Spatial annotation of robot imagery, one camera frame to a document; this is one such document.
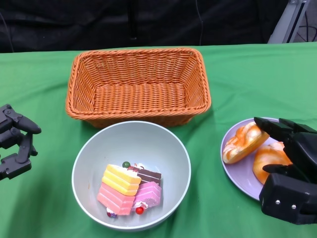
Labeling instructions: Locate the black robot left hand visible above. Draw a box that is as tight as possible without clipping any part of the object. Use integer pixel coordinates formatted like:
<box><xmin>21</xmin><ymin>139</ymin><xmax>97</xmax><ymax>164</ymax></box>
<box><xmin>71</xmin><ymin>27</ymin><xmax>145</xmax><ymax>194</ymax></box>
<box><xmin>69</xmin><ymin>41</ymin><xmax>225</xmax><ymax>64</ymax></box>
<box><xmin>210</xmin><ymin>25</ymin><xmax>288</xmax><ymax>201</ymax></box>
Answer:
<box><xmin>0</xmin><ymin>104</ymin><xmax>42</xmax><ymax>181</ymax></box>

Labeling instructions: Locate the black backdrop cloth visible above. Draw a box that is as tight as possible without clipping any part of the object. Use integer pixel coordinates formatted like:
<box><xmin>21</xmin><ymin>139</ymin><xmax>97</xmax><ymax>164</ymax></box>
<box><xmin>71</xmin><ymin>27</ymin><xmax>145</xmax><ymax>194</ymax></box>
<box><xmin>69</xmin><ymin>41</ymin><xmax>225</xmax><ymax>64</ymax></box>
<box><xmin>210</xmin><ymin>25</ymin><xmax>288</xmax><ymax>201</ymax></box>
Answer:
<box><xmin>0</xmin><ymin>0</ymin><xmax>288</xmax><ymax>53</ymax></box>

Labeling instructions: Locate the tangle of black cables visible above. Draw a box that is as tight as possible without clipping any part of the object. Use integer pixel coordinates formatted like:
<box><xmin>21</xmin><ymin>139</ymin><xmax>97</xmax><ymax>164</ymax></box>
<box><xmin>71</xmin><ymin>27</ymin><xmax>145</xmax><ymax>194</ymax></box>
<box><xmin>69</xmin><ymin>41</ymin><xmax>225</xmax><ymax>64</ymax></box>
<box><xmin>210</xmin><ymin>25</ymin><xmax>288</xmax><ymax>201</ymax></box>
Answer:
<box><xmin>296</xmin><ymin>23</ymin><xmax>317</xmax><ymax>43</ymax></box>

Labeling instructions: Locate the orange wicker basket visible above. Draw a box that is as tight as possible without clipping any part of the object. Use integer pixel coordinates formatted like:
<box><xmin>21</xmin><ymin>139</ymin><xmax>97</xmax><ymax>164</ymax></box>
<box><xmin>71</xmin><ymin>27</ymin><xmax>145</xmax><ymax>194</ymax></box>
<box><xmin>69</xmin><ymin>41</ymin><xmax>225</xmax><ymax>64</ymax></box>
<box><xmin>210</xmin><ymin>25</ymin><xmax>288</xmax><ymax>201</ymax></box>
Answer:
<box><xmin>65</xmin><ymin>47</ymin><xmax>211</xmax><ymax>128</ymax></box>

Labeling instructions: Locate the chocolate brown cake slice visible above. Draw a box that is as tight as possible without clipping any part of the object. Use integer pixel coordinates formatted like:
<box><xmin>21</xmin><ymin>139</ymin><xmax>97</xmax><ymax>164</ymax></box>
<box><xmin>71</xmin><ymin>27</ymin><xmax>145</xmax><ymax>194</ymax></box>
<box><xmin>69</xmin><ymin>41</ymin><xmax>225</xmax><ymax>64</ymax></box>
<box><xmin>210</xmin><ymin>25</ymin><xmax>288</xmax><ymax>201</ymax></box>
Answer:
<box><xmin>127</xmin><ymin>163</ymin><xmax>163</xmax><ymax>185</ymax></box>

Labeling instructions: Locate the pink toy cake slice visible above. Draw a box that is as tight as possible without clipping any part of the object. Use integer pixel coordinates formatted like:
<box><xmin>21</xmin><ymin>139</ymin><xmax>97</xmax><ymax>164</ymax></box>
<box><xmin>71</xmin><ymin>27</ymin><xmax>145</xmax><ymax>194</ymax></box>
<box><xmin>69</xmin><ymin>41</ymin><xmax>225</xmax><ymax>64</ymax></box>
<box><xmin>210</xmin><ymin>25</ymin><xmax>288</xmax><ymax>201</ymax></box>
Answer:
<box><xmin>132</xmin><ymin>181</ymin><xmax>163</xmax><ymax>208</ymax></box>

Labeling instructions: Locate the twisted orange-striped bread ring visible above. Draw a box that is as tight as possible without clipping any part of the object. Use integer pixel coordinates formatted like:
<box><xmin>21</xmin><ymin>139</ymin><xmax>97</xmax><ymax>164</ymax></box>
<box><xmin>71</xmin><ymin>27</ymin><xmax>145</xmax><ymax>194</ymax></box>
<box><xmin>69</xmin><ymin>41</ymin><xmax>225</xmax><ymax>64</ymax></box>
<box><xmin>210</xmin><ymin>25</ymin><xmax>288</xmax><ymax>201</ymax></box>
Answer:
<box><xmin>222</xmin><ymin>121</ymin><xmax>270</xmax><ymax>164</ymax></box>

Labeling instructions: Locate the yellow and pink cake slice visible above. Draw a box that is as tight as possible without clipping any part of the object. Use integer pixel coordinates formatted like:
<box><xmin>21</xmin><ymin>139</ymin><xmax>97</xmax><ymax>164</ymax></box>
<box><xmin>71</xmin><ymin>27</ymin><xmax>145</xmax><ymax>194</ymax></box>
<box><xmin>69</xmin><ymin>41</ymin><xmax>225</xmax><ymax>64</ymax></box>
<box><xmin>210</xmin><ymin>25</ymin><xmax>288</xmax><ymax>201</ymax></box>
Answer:
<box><xmin>97</xmin><ymin>164</ymin><xmax>142</xmax><ymax>216</ymax></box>

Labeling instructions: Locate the pale grey-green bowl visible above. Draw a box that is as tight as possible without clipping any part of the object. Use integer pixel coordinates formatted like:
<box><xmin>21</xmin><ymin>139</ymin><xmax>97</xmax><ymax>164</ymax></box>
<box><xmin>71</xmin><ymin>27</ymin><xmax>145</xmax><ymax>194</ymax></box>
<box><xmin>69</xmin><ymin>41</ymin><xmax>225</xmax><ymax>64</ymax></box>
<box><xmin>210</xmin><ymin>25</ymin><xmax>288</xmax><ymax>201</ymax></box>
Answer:
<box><xmin>71</xmin><ymin>120</ymin><xmax>192</xmax><ymax>233</ymax></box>

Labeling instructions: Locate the round orange-striped bread bun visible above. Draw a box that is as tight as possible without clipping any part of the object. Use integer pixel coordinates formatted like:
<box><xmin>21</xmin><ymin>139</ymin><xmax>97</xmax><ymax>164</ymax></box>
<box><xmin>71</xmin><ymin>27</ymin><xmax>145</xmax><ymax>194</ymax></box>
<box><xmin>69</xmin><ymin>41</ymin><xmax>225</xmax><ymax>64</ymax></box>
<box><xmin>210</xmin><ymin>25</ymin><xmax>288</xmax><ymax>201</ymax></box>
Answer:
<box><xmin>252</xmin><ymin>141</ymin><xmax>293</xmax><ymax>185</ymax></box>

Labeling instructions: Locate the thin black hanging cable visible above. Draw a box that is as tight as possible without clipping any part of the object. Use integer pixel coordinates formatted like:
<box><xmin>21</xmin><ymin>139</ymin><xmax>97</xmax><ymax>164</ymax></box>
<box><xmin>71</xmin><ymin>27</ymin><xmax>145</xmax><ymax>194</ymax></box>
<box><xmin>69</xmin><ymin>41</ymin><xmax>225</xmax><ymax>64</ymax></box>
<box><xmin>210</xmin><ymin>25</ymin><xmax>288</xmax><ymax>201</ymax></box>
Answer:
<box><xmin>194</xmin><ymin>0</ymin><xmax>204</xmax><ymax>46</ymax></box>

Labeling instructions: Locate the grey metal frame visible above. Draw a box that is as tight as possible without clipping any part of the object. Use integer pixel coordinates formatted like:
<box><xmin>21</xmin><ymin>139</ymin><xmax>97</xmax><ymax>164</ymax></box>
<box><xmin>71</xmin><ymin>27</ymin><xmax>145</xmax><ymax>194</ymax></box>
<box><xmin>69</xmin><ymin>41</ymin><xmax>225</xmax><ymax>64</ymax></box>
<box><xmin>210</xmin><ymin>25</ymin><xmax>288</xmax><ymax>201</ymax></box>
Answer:
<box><xmin>267</xmin><ymin>0</ymin><xmax>310</xmax><ymax>44</ymax></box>

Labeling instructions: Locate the black right wrist camera housing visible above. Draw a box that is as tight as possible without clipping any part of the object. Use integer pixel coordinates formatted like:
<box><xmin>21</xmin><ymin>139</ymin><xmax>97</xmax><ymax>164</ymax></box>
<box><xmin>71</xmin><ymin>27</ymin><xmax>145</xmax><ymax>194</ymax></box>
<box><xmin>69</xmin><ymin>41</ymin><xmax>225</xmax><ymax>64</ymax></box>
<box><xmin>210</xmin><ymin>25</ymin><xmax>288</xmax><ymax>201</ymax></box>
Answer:
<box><xmin>259</xmin><ymin>173</ymin><xmax>317</xmax><ymax>226</ymax></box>

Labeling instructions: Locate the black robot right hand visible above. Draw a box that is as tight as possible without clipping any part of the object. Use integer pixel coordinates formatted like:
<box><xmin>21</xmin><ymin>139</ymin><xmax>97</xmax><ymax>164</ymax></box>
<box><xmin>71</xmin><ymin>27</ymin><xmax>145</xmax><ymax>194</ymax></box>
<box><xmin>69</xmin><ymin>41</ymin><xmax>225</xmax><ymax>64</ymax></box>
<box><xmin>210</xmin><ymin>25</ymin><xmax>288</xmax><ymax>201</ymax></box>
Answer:
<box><xmin>254</xmin><ymin>117</ymin><xmax>317</xmax><ymax>184</ymax></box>

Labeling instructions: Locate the pale lilac plate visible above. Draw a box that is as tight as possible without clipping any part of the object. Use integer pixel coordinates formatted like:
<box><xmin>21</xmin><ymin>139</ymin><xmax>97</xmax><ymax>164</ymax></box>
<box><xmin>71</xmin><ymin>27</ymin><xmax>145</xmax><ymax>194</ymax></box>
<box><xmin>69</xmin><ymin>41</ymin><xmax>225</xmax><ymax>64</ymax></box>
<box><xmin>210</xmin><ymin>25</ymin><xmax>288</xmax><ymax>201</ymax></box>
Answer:
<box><xmin>219</xmin><ymin>117</ymin><xmax>283</xmax><ymax>203</ymax></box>

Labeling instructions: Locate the green tablecloth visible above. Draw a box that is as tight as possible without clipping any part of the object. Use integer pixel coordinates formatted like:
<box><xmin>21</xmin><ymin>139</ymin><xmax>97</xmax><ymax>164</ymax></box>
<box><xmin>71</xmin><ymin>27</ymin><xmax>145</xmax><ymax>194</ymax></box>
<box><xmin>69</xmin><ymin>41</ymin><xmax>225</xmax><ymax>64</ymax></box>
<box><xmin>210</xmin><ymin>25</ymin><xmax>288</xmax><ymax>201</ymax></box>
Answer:
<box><xmin>0</xmin><ymin>41</ymin><xmax>317</xmax><ymax>238</ymax></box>

